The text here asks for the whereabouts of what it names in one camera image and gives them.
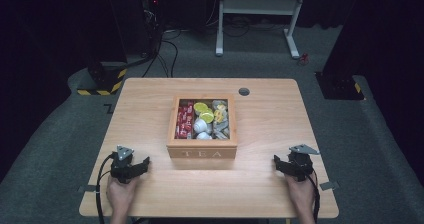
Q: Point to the stack of red packets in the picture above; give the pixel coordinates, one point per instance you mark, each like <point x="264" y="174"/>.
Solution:
<point x="184" y="122"/>

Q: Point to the black equipment rack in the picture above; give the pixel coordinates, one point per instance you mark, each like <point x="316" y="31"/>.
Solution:
<point x="151" y="17"/>

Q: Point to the white metal desk frame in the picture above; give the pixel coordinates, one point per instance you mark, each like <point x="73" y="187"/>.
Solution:
<point x="258" y="6"/>

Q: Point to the black stand with hazard stripes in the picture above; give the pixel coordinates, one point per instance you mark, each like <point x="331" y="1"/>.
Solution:
<point x="103" y="80"/>

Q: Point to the person's right hand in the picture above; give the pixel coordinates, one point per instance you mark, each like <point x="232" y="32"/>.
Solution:
<point x="301" y="194"/>

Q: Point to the black stand base plate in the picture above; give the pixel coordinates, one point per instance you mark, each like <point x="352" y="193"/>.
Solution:
<point x="338" y="85"/>

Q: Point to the wooden tea box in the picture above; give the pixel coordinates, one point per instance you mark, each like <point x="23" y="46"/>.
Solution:
<point x="202" y="149"/>

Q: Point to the yellow-lidded capsule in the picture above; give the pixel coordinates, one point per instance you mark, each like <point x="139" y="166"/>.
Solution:
<point x="200" y="107"/>
<point x="207" y="117"/>

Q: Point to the grey tape piece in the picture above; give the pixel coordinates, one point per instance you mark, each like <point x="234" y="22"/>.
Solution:
<point x="87" y="188"/>
<point x="329" y="185"/>

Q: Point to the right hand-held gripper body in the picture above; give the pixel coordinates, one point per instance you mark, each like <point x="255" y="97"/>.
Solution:
<point x="300" y="165"/>

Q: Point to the person's left hand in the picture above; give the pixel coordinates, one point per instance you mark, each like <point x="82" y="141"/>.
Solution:
<point x="120" y="195"/>

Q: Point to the pile of grey tea bags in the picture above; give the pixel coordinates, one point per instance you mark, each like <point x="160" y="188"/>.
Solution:
<point x="221" y="120"/>

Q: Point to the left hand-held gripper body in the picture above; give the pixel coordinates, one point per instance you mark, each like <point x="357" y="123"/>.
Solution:
<point x="120" y="165"/>

